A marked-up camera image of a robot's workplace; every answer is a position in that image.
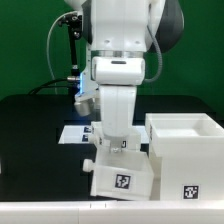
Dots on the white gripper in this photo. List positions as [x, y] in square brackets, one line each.
[117, 104]

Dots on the large white drawer box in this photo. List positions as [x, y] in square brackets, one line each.
[124, 175]

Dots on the white drawer cabinet frame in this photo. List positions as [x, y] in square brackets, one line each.
[187, 150]

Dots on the small white drawer with knob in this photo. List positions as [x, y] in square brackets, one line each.
[131, 142]

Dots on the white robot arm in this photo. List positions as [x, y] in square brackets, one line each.
[119, 33]

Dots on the white marker sheet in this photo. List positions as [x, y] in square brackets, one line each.
[78, 134]

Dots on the white front fence rail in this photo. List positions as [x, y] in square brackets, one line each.
[113, 212]

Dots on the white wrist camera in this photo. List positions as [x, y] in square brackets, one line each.
[118, 71]

